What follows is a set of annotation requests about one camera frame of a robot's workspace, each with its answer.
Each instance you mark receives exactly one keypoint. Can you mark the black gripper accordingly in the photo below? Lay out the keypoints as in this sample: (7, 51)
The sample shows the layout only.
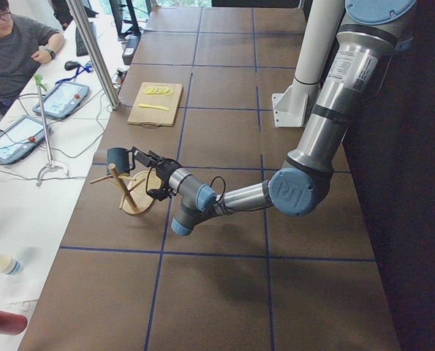
(163, 169)

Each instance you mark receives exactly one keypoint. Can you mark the teal mug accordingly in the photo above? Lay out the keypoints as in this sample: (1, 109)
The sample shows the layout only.
(122, 159)

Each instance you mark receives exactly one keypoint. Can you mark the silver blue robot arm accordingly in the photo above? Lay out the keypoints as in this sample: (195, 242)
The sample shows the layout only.
(342, 45)

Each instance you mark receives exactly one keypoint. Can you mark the white paper cup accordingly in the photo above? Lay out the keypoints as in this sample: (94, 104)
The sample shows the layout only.
(9, 265)

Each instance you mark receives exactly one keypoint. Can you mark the wooden cutting board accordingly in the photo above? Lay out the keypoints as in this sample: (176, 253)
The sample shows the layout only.
(155, 118)

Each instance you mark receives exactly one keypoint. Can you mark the yellow plastic knife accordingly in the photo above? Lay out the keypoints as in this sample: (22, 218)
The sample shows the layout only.
(155, 107)

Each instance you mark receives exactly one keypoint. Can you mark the lemon slice one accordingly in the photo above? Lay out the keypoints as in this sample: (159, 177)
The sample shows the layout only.
(148, 90)

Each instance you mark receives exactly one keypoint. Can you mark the lemon slice four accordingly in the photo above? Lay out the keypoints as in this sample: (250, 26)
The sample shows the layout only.
(163, 90)

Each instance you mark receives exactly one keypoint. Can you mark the far teach pendant tablet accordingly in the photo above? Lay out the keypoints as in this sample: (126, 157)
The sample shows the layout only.
(62, 100)

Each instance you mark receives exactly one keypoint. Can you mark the teach pendant tablet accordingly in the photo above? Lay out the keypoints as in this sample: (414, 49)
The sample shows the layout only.
(62, 100)
(20, 139)

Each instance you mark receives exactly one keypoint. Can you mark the black box with label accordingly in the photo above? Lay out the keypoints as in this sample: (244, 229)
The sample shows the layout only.
(130, 47)

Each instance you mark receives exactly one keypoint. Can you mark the black computer mouse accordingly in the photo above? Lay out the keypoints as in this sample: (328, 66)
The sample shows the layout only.
(71, 65)

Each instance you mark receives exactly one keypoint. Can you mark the near teach pendant tablet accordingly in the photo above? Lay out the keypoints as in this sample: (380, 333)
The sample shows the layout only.
(20, 139)

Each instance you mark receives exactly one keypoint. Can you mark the black keyboard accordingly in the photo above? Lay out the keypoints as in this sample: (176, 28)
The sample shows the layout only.
(81, 49)

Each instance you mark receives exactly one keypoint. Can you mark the black monitor stand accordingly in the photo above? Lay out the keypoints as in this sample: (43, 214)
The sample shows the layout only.
(125, 19)

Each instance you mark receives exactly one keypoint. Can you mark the silver grabber stick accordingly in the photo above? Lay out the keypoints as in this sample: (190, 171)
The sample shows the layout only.
(52, 165)

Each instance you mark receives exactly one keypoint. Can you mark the person in grey shirt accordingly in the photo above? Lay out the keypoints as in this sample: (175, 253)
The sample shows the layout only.
(25, 45)

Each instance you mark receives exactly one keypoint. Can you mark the red bottle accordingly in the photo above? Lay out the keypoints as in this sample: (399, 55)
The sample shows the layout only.
(12, 324)

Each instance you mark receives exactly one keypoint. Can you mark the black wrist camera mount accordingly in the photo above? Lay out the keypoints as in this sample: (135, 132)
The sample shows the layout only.
(164, 191)

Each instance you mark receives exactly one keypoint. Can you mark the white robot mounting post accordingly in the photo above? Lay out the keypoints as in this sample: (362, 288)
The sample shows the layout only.
(293, 107)

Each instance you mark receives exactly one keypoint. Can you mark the aluminium frame post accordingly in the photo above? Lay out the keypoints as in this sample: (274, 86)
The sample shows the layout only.
(81, 19)

